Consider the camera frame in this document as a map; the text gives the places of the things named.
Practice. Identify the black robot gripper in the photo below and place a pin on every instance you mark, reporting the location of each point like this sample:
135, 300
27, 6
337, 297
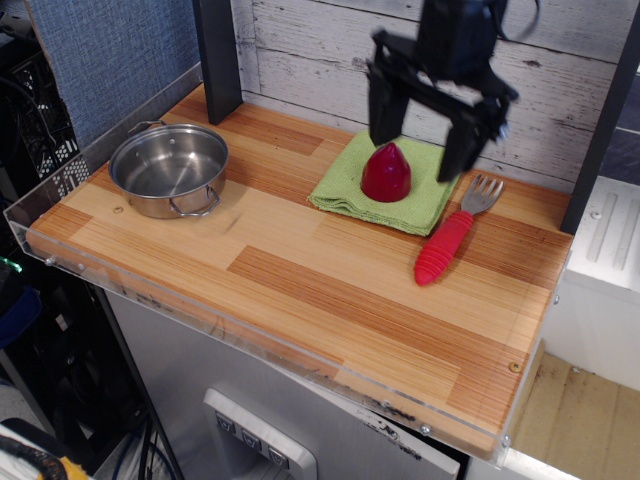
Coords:
446, 67

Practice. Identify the red-handled metal fork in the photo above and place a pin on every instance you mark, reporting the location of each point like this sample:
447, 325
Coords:
439, 251

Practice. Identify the stainless steel pot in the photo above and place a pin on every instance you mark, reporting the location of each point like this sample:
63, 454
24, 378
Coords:
168, 171

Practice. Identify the dark red cone object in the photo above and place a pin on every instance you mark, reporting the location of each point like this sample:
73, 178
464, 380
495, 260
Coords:
387, 175

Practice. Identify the green folded cloth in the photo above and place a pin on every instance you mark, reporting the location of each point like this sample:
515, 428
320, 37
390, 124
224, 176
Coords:
339, 190

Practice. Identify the clear acrylic table guard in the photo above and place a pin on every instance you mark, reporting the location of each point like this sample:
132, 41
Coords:
326, 298

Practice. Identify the white ribbed toy sink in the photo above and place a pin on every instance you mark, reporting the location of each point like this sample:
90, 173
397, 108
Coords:
593, 319

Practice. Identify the blue fabric panel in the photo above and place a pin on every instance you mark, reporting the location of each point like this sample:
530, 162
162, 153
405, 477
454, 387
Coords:
110, 57

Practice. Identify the black plastic crate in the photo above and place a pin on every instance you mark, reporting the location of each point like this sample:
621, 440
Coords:
43, 138

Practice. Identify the black vertical post right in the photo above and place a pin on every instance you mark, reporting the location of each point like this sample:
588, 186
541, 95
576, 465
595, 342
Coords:
612, 108

